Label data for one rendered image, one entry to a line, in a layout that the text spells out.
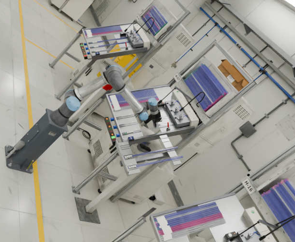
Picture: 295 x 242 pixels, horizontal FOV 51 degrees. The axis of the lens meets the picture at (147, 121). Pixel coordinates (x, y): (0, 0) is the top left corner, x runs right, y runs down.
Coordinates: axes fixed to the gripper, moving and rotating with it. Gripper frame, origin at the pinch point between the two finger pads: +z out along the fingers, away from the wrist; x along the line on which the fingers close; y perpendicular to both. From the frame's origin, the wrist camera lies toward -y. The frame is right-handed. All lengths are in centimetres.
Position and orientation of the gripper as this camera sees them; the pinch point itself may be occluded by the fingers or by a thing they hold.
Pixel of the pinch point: (154, 127)
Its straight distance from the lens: 295.5
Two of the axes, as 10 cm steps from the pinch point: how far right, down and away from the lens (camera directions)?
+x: -3.2, -6.7, 6.7
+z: 1.4, 6.7, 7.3
